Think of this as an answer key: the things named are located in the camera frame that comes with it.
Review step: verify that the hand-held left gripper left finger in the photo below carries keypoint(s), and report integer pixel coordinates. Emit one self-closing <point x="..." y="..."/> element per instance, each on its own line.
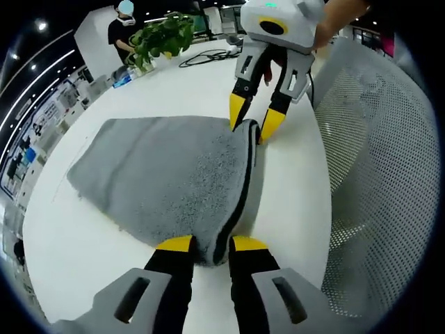
<point x="170" y="278"/>

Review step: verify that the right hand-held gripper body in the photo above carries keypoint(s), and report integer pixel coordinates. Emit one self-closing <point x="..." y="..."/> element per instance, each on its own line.
<point x="278" y="21"/>

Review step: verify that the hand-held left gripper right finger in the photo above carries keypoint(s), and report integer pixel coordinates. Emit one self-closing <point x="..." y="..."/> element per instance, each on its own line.
<point x="250" y="278"/>

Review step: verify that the grey towel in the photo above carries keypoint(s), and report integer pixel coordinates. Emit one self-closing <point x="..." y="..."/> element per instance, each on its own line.
<point x="156" y="174"/>

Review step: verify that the person's right hand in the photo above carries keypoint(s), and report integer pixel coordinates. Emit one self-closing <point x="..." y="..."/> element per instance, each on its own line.
<point x="273" y="66"/>

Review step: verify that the white table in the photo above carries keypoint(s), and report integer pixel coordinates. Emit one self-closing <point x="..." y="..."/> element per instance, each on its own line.
<point x="87" y="243"/>

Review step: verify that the green potted plant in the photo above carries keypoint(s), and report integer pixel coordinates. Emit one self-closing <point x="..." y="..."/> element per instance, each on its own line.
<point x="163" y="38"/>

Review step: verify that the grey mesh office chair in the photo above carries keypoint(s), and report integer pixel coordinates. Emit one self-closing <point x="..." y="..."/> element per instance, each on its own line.
<point x="375" y="167"/>

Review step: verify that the blue packet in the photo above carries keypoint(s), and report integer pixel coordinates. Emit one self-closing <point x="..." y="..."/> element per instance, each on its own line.
<point x="122" y="80"/>

